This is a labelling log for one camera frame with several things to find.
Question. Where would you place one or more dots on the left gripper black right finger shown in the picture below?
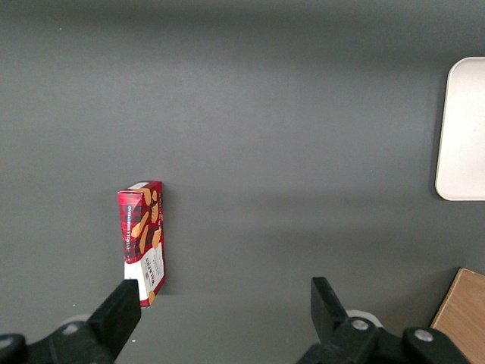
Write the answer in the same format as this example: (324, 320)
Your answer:
(329, 322)

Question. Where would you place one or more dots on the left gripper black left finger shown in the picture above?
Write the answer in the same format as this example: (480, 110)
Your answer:
(110, 318)

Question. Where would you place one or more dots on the beige plastic tray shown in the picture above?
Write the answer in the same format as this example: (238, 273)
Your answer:
(466, 132)

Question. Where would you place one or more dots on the red tartan shortbread box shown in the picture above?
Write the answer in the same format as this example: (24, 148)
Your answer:
(144, 227)

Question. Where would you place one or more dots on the wooden two-drawer cabinet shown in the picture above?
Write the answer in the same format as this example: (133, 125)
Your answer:
(464, 314)

